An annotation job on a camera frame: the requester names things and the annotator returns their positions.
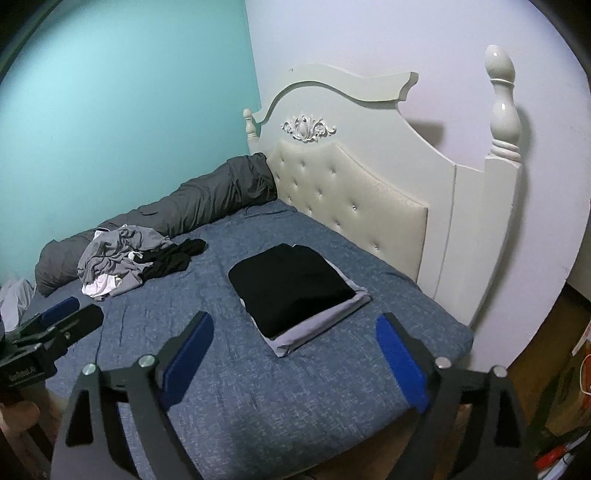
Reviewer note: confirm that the cardboard box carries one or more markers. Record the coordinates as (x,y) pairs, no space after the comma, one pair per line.
(572,397)

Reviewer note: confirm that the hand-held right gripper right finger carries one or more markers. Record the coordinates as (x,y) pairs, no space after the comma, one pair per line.
(401,360)

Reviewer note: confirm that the small red object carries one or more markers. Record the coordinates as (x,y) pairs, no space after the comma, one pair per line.
(551,457)

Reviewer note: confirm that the white tufted headboard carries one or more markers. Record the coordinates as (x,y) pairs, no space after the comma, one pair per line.
(415,152)

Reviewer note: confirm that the person's left forearm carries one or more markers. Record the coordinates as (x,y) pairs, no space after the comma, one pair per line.
(23,413)

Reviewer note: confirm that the crumpled white garment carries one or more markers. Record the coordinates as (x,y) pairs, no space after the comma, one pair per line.
(99,286)

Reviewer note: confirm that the white crumpled cloth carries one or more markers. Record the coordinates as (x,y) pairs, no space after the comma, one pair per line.
(14,300)

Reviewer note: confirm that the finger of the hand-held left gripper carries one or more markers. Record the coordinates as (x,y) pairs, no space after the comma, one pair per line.
(78,323)
(57,308)

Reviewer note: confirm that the black sweater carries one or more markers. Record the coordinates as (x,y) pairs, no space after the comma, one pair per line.
(291,286)

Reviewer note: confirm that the folded light grey garment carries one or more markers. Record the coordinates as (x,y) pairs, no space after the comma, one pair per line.
(323,323)

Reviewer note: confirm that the crumpled black garment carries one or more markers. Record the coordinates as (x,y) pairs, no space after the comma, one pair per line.
(171,261)

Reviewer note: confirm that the bed with blue sheet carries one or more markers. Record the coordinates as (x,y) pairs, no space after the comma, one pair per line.
(277,392)

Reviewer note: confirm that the crumpled grey garment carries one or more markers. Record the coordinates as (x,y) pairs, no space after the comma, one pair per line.
(111,249)

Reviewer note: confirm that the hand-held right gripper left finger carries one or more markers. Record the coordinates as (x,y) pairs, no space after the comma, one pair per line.
(187,357)

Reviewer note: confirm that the dark grey rolled duvet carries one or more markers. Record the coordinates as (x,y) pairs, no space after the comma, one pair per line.
(198,203)

